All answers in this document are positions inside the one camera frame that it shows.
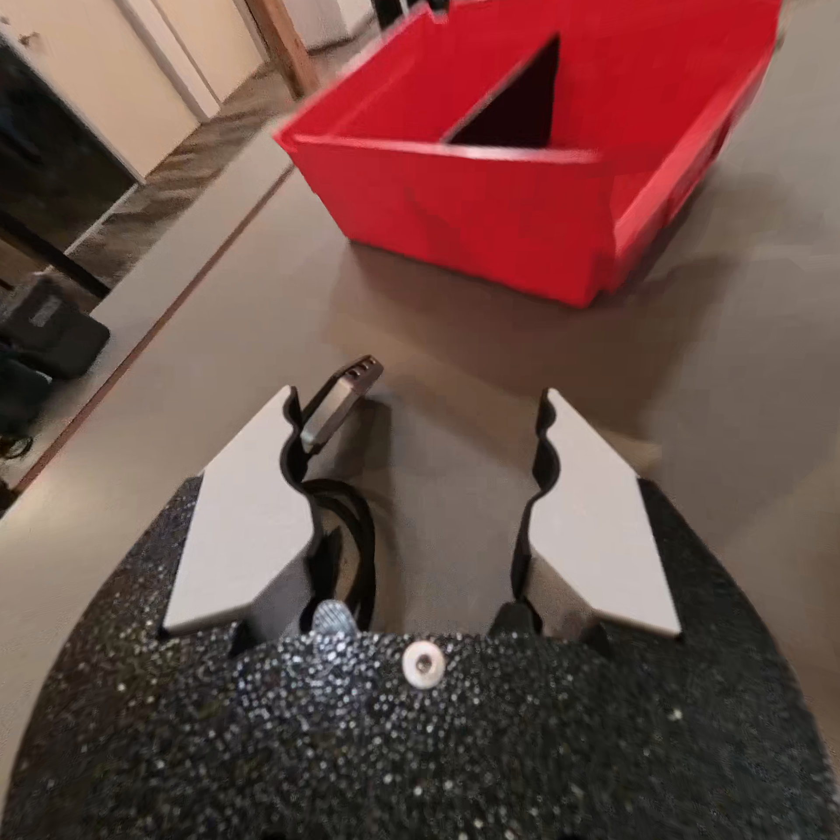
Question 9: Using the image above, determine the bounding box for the black divider of red bin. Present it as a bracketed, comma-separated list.
[443, 33, 560, 151]

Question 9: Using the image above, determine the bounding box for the red plastic bin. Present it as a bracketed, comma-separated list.
[274, 0, 785, 308]

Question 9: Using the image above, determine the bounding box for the white low cabinet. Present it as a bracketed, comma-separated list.
[0, 0, 270, 188]

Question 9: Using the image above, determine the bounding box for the thick braided hdmi cable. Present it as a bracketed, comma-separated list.
[303, 478, 377, 632]

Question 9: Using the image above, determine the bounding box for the wooden beam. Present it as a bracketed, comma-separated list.
[246, 0, 322, 99]

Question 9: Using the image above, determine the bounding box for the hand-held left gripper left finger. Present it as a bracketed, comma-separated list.
[161, 386, 324, 641]

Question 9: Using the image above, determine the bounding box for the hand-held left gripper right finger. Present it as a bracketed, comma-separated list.
[511, 387, 682, 639]

